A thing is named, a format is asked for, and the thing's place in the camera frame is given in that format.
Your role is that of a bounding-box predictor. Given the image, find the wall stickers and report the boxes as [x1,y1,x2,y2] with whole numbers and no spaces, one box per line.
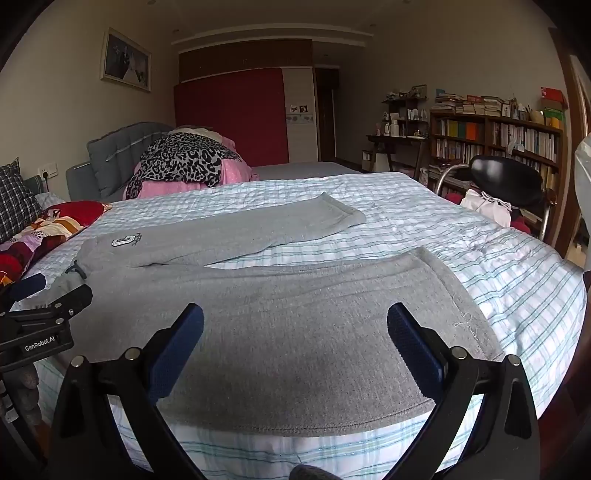
[285,104,315,124]

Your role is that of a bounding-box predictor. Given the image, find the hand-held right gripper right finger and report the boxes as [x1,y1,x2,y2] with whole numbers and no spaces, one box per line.
[387,302,541,480]

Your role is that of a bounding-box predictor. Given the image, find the framed wall photo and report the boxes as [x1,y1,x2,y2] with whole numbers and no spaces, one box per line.
[100,27,153,93]

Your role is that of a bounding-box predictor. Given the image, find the white cloth bag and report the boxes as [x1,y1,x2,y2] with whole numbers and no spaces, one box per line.
[459,188,513,228]

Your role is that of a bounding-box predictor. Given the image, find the stack of books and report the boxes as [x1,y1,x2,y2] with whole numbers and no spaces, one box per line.
[434,95,505,116]

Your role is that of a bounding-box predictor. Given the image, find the leopard print blanket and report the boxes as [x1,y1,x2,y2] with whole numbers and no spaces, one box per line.
[126,134,245,199]

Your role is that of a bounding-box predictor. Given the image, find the dark wooden desk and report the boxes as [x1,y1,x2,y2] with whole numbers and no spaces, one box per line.
[366,134,430,178]

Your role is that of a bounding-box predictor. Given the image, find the black chair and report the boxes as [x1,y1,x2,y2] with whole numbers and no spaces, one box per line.
[436,154,557,245]

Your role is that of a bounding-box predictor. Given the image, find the pink blanket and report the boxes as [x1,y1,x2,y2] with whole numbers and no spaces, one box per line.
[134,128,259,199]

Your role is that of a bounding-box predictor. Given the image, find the red patterned quilt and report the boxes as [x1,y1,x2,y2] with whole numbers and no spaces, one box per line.
[0,200,113,287]

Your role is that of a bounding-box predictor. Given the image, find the wooden door frame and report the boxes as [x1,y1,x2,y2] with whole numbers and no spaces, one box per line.
[547,28,591,259]

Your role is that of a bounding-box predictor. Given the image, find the dark plaid pillow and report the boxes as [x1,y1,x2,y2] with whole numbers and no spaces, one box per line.
[0,157,44,243]

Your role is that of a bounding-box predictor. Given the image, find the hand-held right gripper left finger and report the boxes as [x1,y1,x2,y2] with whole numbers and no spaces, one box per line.
[48,302,206,480]

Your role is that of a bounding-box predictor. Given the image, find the stack of coloured boxes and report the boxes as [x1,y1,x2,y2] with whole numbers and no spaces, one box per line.
[540,86,568,130]

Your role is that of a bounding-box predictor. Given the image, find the grey padded headboard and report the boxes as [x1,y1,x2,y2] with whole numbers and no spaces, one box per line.
[66,121,176,204]

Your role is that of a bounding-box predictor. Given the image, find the small wooden desk shelf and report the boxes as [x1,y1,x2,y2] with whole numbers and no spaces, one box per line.
[381,95,428,137]

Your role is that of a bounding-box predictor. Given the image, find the bed with plaid sheet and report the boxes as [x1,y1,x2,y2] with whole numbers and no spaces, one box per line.
[9,171,589,480]

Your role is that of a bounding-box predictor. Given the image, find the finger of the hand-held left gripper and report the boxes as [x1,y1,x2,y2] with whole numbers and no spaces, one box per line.
[0,272,48,315]
[28,284,94,323]

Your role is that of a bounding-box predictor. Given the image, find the wooden bookshelf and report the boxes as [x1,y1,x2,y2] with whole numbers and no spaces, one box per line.
[427,108,566,217]

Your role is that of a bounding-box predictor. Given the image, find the red wardrobe panel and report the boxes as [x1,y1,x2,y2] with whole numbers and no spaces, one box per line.
[173,68,290,168]

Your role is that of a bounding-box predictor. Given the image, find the grey pants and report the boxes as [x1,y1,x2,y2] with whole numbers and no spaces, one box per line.
[44,191,504,437]

